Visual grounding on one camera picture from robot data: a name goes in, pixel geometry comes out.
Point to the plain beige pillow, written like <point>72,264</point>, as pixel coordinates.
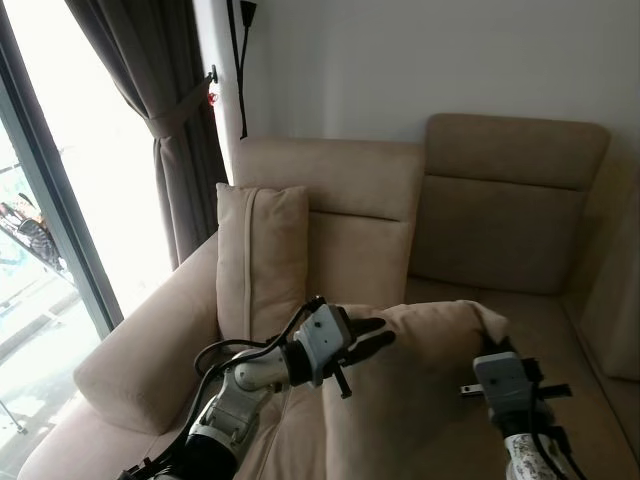
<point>410,400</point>

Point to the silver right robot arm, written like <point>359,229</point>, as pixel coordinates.
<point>522,455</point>

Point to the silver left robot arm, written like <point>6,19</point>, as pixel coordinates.
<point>245,375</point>

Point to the beige pillow with piped seam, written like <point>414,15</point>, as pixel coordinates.
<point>262,260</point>

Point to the beige fabric sofa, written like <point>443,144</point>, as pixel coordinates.
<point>500,230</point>

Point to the grey-brown curtain tieback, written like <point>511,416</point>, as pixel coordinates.
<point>180,112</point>

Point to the black lamp with thin pole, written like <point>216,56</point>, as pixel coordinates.
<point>247,12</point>

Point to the grey-brown curtain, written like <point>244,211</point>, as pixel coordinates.
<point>130,60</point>

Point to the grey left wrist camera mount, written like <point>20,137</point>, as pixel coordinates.
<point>322,342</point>

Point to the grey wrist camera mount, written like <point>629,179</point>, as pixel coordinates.
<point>322,342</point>
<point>497,378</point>

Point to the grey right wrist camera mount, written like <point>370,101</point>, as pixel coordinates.
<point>497,378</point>

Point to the black wall hook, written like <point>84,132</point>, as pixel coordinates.
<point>212,74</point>

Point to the glass window dark frame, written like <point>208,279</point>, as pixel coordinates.
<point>100,150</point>

